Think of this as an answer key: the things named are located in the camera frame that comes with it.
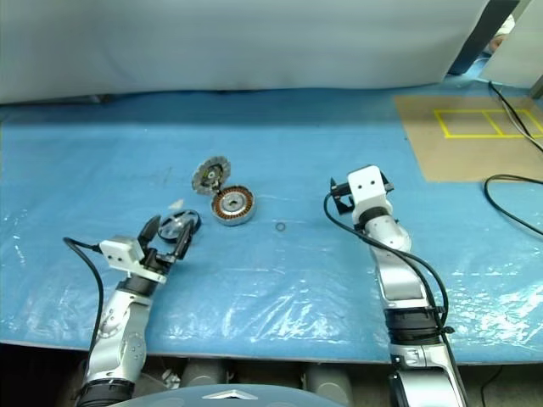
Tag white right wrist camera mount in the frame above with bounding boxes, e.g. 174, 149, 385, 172
346, 165, 394, 221

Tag brown cardboard sheet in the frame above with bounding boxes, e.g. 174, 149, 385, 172
394, 93, 543, 183

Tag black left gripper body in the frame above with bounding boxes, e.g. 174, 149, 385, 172
141, 248, 180, 277

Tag grey robot torso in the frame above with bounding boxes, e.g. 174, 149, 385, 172
105, 383, 336, 407

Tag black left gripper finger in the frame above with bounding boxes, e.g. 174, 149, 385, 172
171, 220, 195, 262
137, 215, 162, 256

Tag silver motor stator copper windings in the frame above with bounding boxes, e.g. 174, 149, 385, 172
210, 185, 259, 227

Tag blue plastic table cover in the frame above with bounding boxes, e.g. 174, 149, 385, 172
0, 71, 543, 365

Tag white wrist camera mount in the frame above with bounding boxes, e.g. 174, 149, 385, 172
346, 165, 394, 221
99, 235, 167, 284

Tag thin black cable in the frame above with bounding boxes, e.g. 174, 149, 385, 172
488, 80, 543, 153

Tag grey rounded cylinder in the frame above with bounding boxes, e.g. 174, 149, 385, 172
304, 363, 354, 404
182, 359, 227, 389

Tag white backdrop sheet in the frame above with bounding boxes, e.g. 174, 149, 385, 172
0, 0, 493, 105

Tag black-rimmed round motor cover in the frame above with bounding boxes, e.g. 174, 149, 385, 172
157, 209, 201, 243

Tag white board panel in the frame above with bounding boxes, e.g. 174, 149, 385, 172
479, 0, 543, 88

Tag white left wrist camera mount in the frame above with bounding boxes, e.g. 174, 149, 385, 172
99, 235, 167, 284

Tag thick black looped cable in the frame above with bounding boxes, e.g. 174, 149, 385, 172
484, 174, 543, 237

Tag person in white cap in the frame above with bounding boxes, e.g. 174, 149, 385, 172
485, 12, 517, 56

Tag silver ribbed motor rotor disc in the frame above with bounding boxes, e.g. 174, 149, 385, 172
191, 155, 233, 196

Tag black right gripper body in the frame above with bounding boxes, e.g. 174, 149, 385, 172
328, 176, 394, 215

